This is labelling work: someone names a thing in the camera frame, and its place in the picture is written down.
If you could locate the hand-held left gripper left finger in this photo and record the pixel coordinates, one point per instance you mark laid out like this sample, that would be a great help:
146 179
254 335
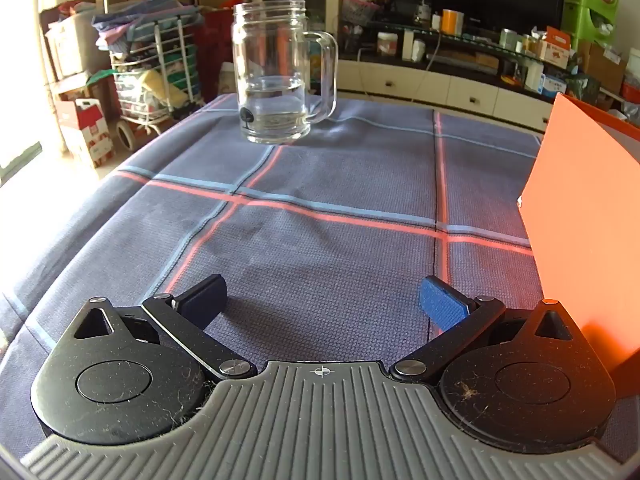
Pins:
200 301

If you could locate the red print cardboard box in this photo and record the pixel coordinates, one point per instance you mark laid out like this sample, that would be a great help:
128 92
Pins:
87 130

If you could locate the orange cardboard box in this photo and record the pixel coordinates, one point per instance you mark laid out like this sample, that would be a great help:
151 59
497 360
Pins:
585 210

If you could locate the green plastic shelf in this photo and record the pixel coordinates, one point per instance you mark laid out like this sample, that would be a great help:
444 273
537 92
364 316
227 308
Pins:
585 10

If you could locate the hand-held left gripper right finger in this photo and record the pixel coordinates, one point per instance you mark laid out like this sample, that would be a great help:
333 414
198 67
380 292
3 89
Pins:
442 305

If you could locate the white jar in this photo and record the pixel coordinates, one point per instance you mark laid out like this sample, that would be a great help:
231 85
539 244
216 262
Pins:
387 44

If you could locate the blue plaid tablecloth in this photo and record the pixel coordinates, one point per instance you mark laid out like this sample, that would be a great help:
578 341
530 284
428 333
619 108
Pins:
325 185

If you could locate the red and white carton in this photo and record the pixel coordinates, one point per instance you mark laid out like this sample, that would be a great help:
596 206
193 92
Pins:
554 49

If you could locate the brown cardboard box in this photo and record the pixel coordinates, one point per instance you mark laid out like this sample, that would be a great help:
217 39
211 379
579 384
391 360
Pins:
605 67

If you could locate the metal tin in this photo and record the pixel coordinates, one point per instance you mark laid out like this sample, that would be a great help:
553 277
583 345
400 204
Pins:
508 39

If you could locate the blue folded clothes bundle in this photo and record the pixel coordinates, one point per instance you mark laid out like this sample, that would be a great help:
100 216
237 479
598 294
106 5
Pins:
145 22

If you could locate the white television stand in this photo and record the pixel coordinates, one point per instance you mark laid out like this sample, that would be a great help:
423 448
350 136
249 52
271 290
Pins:
450 90

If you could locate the glass jar mug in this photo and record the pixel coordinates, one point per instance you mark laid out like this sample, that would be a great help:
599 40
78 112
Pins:
270 105

